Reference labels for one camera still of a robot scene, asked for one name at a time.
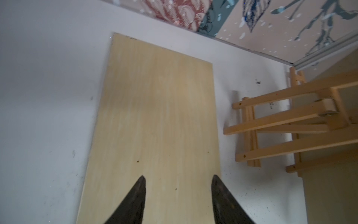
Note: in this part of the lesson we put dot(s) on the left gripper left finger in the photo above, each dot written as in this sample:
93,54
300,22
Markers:
131,209

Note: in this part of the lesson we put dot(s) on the plywood board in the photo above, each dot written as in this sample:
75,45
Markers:
157,119
331,192

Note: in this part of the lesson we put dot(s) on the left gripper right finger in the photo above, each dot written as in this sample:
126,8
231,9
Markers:
226,209

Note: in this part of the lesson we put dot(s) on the wooden easel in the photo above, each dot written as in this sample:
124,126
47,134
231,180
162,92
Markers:
251,126
322,124

